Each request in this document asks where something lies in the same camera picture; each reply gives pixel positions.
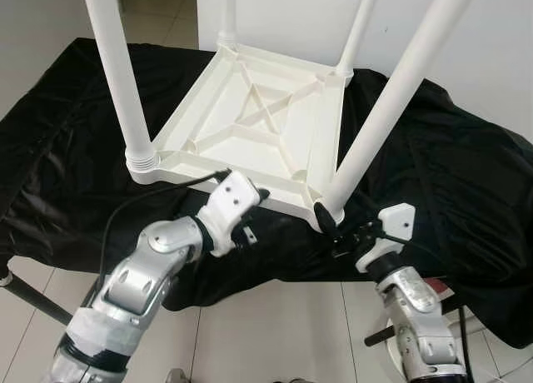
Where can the grey robot foot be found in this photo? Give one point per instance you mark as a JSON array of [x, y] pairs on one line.
[[176, 376]]

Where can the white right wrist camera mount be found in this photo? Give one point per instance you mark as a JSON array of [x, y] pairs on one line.
[[391, 229]]

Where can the pink round stool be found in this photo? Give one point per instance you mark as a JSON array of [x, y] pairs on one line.
[[437, 285]]

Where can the white plastic table leg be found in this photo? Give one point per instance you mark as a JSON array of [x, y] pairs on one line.
[[360, 25], [226, 12], [117, 67], [400, 83]]

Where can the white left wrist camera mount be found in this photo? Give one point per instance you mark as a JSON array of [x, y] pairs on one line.
[[226, 204]]

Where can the black table cloth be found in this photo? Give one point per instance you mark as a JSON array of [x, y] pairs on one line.
[[466, 175]]

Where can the white plastic table top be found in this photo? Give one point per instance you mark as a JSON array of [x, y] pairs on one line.
[[250, 116]]

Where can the black metal table leg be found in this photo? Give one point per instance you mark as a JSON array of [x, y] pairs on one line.
[[400, 329], [37, 301]]

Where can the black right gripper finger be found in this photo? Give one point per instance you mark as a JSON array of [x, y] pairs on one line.
[[326, 220]]

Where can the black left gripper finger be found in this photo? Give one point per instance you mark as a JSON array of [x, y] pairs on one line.
[[261, 194]]

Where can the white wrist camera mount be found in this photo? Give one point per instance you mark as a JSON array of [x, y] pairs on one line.
[[226, 204], [391, 229]]

